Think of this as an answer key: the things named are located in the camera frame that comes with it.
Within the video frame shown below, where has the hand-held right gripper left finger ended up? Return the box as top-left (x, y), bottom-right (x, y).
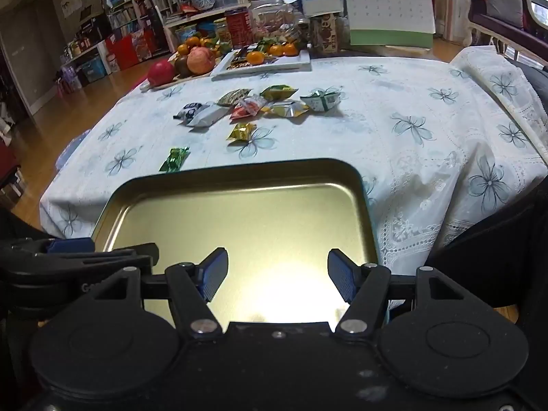
top-left (81, 247), bottom-right (229, 338)

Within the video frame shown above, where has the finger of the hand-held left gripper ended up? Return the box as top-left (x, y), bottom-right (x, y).
top-left (88, 242), bottom-right (160, 268)
top-left (12, 237), bottom-right (96, 254)

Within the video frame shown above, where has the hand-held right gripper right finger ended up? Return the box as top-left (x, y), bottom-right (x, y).
top-left (327, 248), bottom-right (472, 339)

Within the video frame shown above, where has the gold metal tin tray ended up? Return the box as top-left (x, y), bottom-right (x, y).
top-left (91, 158), bottom-right (379, 322)

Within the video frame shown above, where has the green candy packet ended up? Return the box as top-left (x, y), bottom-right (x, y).
top-left (159, 146), bottom-right (191, 173)

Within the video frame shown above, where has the gold snack packet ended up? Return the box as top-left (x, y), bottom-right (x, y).
top-left (226, 122), bottom-right (258, 143)

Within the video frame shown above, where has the blue white snack packet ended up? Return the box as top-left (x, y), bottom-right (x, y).
top-left (173, 102), bottom-right (210, 126)

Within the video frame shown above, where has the silver grey snack packet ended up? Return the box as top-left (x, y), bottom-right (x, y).
top-left (187, 103), bottom-right (231, 128)

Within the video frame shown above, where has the red snack packet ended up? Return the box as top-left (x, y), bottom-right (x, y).
top-left (229, 95), bottom-right (268, 121)

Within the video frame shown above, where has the yellow silver snack packet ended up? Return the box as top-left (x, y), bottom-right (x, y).
top-left (262, 99), bottom-right (310, 118)

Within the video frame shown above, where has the white green snack packet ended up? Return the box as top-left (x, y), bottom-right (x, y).
top-left (300, 88), bottom-right (343, 112)

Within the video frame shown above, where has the brown green patterned snack packet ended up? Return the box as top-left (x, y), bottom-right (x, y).
top-left (216, 88), bottom-right (251, 107)

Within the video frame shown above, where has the green yellow snack packet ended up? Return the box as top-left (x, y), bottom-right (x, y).
top-left (260, 85), bottom-right (298, 102)

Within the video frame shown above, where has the blue round cushion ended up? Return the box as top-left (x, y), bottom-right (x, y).
top-left (55, 133), bottom-right (92, 167)

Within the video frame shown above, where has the person's black clothing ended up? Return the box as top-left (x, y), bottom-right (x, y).
top-left (428, 203), bottom-right (548, 309)

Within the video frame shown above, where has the blue storage box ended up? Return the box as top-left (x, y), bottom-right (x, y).
top-left (79, 58), bottom-right (108, 83)

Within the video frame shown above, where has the wooden serving board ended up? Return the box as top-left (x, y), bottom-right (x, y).
top-left (141, 51), bottom-right (223, 91)

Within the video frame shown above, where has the red apple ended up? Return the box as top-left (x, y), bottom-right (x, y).
top-left (148, 61), bottom-right (176, 87)

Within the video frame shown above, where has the red box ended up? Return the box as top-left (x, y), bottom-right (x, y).
top-left (106, 30), bottom-right (152, 71)

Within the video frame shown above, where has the pink yellow apple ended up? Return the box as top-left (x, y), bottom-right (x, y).
top-left (186, 47), bottom-right (216, 74)

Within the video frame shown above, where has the white rectangular plate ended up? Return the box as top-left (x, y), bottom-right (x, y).
top-left (210, 48), bottom-right (312, 78)

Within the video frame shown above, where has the pile of leafy tangerines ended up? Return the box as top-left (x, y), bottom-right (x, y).
top-left (176, 34), bottom-right (223, 57)

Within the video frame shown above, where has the blue floral pot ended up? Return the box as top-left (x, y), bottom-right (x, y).
top-left (175, 23), bottom-right (198, 43)

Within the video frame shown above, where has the bookshelf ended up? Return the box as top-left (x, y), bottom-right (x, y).
top-left (103, 0), bottom-right (180, 69)

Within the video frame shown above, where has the red metal can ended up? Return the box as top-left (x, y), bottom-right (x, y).
top-left (225, 9), bottom-right (254, 49)

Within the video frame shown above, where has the large clear glass jar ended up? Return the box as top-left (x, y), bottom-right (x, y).
top-left (250, 2), bottom-right (300, 41)

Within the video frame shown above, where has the desk calendar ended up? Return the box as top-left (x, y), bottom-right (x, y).
top-left (342, 0), bottom-right (436, 48)

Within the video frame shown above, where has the white framed purple sofa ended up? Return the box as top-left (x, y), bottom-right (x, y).
top-left (464, 0), bottom-right (548, 67)

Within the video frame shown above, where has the grey cushion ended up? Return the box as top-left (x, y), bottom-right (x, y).
top-left (486, 0), bottom-right (524, 28)

